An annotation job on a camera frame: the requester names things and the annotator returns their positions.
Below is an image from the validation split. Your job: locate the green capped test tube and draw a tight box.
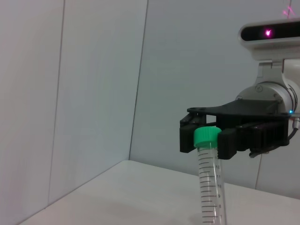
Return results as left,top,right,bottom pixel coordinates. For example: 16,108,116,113
193,127,227,225

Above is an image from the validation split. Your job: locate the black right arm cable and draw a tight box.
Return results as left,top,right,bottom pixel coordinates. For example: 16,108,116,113
248,111,300,190

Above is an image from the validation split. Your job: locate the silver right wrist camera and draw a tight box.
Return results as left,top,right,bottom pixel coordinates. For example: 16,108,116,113
239,20,300,63

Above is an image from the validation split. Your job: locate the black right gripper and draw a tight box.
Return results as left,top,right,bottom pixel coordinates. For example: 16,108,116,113
180,99,294,160

